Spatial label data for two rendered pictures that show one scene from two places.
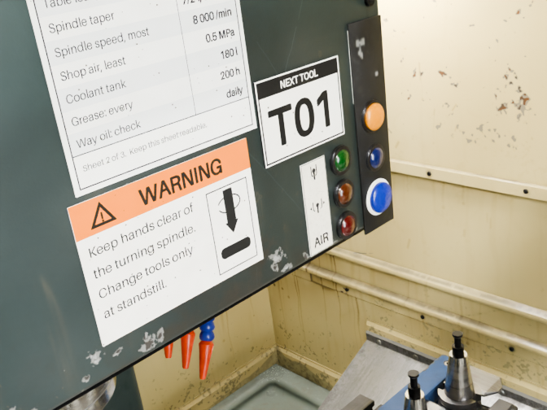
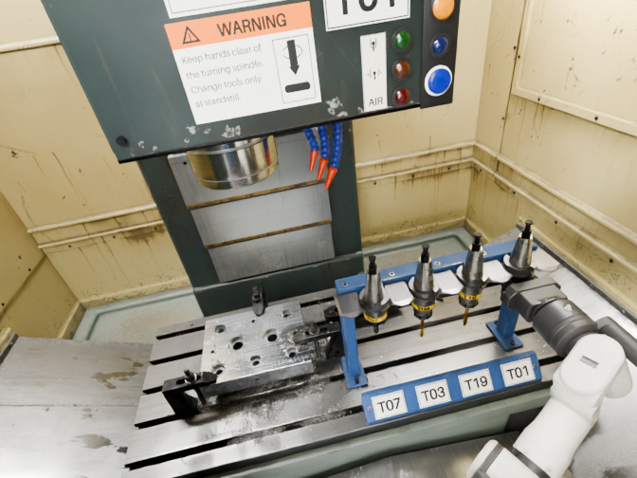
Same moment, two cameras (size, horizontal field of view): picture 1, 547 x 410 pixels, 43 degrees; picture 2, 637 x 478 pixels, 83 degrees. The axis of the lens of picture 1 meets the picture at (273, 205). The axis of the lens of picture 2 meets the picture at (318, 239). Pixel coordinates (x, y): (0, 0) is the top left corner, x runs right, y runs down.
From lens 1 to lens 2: 0.30 m
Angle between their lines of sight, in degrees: 34
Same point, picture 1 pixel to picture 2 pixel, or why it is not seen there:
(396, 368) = not seen: hidden behind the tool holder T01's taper
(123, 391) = (349, 205)
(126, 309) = (211, 105)
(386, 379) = not seen: hidden behind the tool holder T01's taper
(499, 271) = (624, 203)
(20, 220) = (133, 25)
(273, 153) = (334, 19)
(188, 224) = (257, 59)
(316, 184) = (374, 55)
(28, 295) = (144, 77)
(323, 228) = (378, 93)
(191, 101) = not seen: outside the picture
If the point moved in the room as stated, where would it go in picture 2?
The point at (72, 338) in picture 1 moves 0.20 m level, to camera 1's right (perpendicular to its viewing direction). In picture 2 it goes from (175, 112) to (319, 119)
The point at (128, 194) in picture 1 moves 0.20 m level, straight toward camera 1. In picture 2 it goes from (209, 25) to (38, 64)
